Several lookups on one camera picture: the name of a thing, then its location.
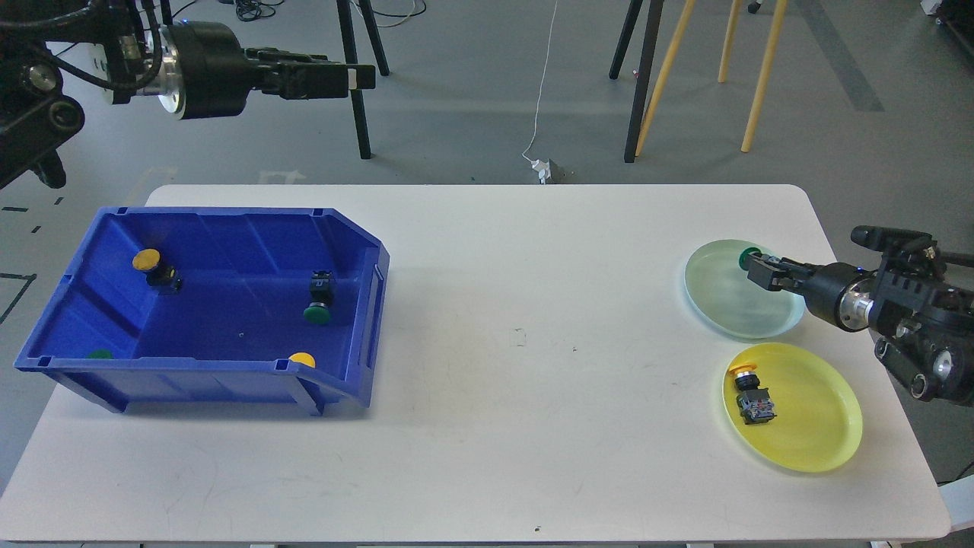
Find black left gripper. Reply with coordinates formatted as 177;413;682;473
158;21;377;120

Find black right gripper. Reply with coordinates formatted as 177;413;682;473
746;253;874;333

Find green push button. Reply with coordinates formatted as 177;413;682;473
302;270;335;326
738;247;762;272
86;348;114;360

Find yellow push button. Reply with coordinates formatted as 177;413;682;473
727;363;777;425
132;247;183;294
288;352;317;368

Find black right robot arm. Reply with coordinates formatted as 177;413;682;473
738;225;973;406

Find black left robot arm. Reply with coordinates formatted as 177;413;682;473
1;1;390;190

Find light green plate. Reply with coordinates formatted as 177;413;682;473
683;239;806;340

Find yellow plate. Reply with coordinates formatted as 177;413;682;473
721;342;864;474

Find yellow push button front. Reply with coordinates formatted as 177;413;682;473
288;352;317;368

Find black tripod legs left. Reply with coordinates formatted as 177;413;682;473
336;0;391;161

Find yellow wooden legs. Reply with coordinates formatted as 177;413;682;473
635;0;789;158

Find blue plastic storage bin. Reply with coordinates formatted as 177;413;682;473
14;207;390;416

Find black stand legs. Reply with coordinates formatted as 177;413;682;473
608;1;665;164

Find black floor cables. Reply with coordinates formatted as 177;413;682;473
171;0;427;31

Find white cable with plug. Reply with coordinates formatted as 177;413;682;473
521;0;560;185

